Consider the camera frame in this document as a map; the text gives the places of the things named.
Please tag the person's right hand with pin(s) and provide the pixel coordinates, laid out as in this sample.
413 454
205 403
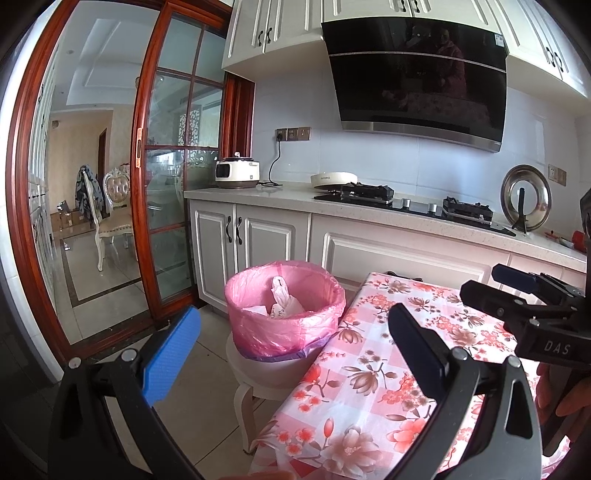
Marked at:
577 406

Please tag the dark jacket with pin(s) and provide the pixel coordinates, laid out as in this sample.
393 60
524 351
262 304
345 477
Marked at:
90 194

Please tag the black range hood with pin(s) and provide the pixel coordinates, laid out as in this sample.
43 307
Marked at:
415 83

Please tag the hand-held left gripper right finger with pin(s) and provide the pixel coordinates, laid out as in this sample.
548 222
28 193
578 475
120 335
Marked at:
418 344

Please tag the white round stool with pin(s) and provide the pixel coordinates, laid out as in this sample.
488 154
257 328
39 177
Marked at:
272 376

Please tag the person's left hand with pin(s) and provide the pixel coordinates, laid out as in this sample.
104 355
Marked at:
258 476

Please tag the black lid stand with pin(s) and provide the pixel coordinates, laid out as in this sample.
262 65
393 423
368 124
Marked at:
521 212

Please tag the steel pot lid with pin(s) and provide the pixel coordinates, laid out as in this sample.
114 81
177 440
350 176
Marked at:
538 194

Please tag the trash bin with pink bag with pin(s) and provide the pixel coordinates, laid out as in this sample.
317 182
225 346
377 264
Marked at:
277 337

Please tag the red pot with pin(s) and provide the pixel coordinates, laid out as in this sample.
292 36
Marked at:
579 240

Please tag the white rice cooker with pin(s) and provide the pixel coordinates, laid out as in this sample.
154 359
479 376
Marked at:
238 173

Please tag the cardboard box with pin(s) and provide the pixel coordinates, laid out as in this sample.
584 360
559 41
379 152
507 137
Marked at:
67 218

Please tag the white electric pan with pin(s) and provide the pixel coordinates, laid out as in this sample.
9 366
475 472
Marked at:
332 179

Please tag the black gas stove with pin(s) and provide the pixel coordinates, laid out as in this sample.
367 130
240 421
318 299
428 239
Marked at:
415 207

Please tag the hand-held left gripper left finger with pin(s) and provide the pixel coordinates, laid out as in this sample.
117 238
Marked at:
171 355

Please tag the white upper cabinet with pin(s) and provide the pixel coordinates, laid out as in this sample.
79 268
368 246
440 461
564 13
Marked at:
268 32
545 46

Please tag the wall socket strip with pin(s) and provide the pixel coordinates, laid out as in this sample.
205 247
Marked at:
293 134

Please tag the pink floral tablecloth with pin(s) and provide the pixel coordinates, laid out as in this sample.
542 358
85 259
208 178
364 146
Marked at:
369 369

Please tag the white dining chair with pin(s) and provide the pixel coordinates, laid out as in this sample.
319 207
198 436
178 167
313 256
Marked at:
115 221

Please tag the white plastic bag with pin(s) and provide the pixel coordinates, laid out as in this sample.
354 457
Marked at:
284 300

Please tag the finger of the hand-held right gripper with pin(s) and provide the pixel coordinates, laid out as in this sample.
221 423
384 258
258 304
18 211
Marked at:
489 300
515 276

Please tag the white lower kitchen cabinets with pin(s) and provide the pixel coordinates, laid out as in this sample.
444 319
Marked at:
277 244

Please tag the wooden glass sliding door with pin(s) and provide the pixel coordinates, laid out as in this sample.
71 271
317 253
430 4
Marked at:
184 184

